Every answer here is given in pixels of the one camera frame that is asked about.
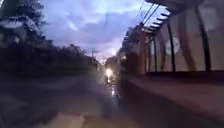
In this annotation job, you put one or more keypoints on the vehicle with bright headlight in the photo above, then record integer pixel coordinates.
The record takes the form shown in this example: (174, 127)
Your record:
(108, 72)

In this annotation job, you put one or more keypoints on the grey asphalt road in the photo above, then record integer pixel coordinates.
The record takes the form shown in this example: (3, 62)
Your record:
(66, 106)

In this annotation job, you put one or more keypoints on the long dark hedge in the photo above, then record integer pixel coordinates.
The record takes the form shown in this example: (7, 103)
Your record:
(43, 61)

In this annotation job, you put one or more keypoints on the building with pale panels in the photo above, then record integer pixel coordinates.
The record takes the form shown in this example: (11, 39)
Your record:
(186, 43)

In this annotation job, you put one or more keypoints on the tall dark tree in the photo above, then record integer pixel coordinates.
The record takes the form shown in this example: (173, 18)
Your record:
(23, 20)

